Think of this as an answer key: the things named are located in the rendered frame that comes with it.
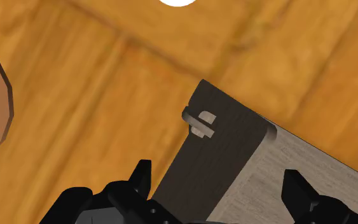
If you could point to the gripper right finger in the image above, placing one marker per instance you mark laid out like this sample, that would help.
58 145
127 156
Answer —
299 192

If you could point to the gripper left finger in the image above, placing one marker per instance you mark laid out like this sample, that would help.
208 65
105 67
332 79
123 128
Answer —
126 195

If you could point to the grey wooden cabinet, dark front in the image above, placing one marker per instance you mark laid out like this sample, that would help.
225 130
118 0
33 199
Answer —
259 192

